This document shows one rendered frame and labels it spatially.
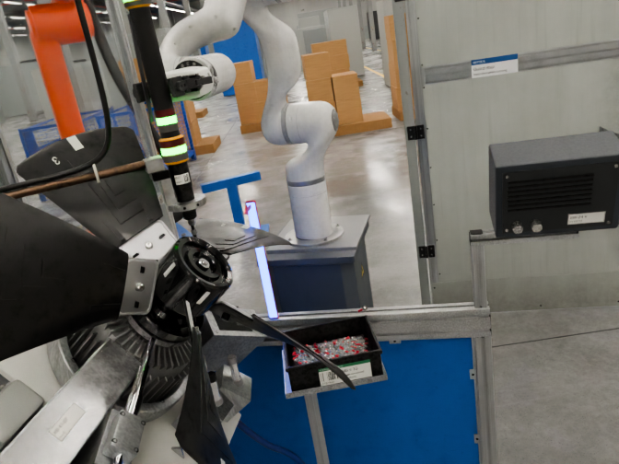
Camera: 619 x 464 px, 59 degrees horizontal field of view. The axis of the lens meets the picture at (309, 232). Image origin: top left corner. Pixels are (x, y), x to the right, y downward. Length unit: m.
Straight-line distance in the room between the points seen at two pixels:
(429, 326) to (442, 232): 1.49
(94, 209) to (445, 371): 0.97
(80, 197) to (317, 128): 0.78
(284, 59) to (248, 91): 8.72
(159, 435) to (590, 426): 1.77
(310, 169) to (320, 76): 6.92
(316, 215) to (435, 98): 1.20
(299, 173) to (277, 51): 0.35
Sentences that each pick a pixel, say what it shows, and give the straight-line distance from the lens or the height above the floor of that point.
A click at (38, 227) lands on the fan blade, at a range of 0.83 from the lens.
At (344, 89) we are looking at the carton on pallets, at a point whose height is 0.66.
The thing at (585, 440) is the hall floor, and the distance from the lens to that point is 2.39.
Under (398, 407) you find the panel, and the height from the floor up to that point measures 0.56.
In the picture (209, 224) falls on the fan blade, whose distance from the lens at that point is 1.27.
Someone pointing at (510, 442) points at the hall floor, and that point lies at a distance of 2.34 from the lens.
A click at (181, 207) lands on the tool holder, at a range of 0.99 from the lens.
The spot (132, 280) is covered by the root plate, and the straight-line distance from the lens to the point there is 0.91.
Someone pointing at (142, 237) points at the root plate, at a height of 1.27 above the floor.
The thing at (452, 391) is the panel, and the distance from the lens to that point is 1.57.
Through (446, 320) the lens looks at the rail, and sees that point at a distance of 1.43.
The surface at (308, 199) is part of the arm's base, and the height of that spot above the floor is 1.08.
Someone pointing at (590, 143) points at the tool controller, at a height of 1.24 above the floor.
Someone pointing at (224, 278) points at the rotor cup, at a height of 1.19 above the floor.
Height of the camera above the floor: 1.56
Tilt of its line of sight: 20 degrees down
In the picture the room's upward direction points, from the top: 10 degrees counter-clockwise
